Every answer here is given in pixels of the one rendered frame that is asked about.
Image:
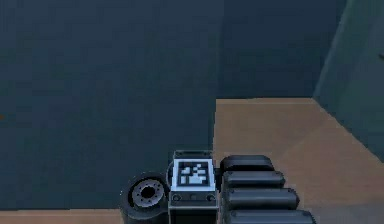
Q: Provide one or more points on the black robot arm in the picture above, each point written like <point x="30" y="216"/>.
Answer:
<point x="256" y="198"/>

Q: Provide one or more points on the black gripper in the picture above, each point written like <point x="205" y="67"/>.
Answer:
<point x="145" y="195"/>

